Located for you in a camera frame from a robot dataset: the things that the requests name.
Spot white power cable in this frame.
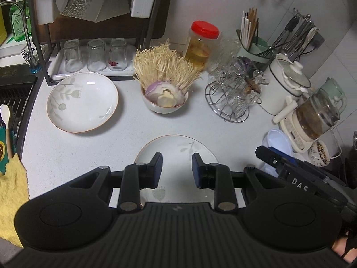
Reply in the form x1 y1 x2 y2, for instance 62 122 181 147
328 125 344 160

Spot hanging kitchen utensils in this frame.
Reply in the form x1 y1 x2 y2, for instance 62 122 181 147
275 8 326 60

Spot black dish rack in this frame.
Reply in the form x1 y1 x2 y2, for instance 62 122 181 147
23 0 168 86

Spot bundle of chopsticks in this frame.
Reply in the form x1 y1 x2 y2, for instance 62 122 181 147
241 7 260 50

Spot white drip tray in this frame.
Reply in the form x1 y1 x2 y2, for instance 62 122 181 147
51 45 138 80

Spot clear drinking glass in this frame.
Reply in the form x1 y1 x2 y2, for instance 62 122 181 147
64 39 82 73
108 38 128 70
87 38 107 72

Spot purple onion half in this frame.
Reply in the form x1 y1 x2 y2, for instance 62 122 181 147
145 81 186 107

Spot person's right hand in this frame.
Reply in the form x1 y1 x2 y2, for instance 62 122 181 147
332 227 357 266

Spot deep white floral plate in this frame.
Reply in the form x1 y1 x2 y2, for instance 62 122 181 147
46 72 119 134

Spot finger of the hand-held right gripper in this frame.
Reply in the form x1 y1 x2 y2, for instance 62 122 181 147
255 145 298 178

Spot teal sunflower pot holder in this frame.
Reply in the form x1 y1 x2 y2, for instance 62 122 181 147
0 128 12 177

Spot wire rack with glass cups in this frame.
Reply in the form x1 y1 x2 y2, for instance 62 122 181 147
208 38 270 109

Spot brown cutting board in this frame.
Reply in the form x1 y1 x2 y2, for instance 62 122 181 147
33 0 174 46

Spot chrome faucet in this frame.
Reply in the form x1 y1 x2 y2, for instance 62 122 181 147
0 0 40 75

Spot black sink drain rack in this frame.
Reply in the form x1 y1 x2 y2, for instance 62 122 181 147
0 64 43 152

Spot glass health kettle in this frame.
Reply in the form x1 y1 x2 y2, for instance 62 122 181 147
273 88 342 153

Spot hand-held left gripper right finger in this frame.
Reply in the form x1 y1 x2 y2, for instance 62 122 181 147
192 152 283 213

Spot patterned white plate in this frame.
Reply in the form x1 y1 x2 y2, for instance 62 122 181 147
55 0 131 23

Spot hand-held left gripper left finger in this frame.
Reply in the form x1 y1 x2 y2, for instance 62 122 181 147
68 152 164 212

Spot green dish soap bottle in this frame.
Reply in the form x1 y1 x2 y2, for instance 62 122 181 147
9 0 32 42

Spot white bowl with vegetables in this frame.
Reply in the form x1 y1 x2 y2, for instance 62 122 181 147
141 85 189 115

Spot chili sauce bowl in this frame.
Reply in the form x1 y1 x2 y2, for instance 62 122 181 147
309 139 331 167

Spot garlic clove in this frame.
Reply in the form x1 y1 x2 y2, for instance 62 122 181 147
157 89 176 108

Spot black induction cooker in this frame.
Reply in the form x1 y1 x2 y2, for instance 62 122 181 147
345 131 357 186

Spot white electric cooking pot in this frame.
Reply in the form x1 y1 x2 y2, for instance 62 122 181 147
259 53 312 117

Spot red lid glass jar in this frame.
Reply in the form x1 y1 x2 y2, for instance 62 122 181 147
182 20 221 71

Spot white silicone spatula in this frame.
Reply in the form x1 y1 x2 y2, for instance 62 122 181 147
0 103 15 160

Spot yellow dish cloth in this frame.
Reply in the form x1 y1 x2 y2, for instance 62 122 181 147
0 153 30 248

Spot pale green mug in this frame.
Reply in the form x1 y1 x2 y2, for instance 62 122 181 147
319 77 348 110

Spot round wire cup rack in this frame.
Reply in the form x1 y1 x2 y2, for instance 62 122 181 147
205 81 251 124

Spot green chopstick holder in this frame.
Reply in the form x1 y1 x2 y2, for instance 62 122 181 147
236 29 277 65

